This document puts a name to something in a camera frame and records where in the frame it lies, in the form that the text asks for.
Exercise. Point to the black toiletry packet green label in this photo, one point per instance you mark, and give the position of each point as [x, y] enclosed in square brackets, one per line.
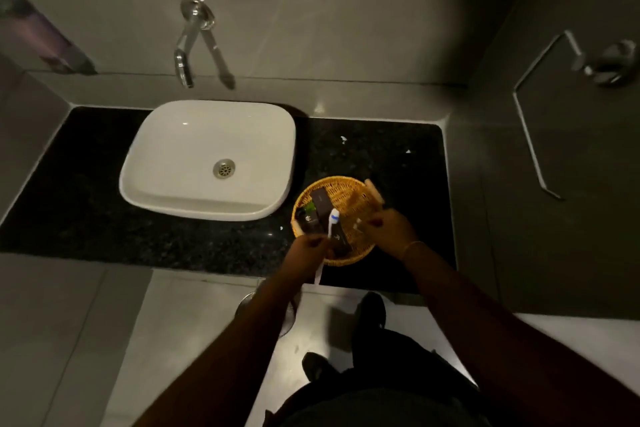
[307, 221]

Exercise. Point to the chrome wall faucet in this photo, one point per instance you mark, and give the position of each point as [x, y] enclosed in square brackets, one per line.
[189, 36]

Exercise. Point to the person's left hand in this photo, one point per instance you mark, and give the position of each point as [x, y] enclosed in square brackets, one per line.
[302, 256]

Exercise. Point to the person's black shoe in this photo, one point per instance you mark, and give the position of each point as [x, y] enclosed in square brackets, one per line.
[371, 309]
[316, 365]

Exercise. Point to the dark toiletry sachet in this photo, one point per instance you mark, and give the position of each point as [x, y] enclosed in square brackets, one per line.
[341, 240]

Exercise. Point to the white ceramic wash basin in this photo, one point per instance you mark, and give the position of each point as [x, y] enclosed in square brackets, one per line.
[200, 141]

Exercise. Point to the brown toiletry box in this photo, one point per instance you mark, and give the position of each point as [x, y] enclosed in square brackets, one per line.
[321, 201]

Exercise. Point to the beige wooden comb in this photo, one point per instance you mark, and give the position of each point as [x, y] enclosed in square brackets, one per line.
[374, 191]

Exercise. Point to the person's right forearm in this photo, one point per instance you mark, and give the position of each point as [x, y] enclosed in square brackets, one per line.
[500, 336]

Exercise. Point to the round steel bin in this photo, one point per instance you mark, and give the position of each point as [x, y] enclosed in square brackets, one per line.
[287, 316]

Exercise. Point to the person's left forearm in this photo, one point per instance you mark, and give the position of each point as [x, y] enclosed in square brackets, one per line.
[225, 356]

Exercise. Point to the round wicker basket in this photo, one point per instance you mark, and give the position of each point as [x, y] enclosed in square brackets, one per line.
[350, 201]

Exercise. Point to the white and blue toothbrush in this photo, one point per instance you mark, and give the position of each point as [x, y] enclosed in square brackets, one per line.
[331, 225]

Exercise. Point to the chrome basin drain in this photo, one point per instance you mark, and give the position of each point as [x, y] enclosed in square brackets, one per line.
[224, 168]

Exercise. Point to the person's left fingers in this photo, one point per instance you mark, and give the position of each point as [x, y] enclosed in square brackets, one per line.
[319, 244]

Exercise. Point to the person's right fingers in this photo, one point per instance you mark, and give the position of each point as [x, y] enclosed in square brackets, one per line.
[371, 224]

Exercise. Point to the person's dark trousers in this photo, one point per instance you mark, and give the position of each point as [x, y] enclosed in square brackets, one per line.
[400, 381]

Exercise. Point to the wall-mounted dispenser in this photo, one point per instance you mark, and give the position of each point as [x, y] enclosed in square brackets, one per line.
[45, 39]

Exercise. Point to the person's right hand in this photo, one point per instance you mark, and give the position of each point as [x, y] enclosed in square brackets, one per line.
[392, 234]

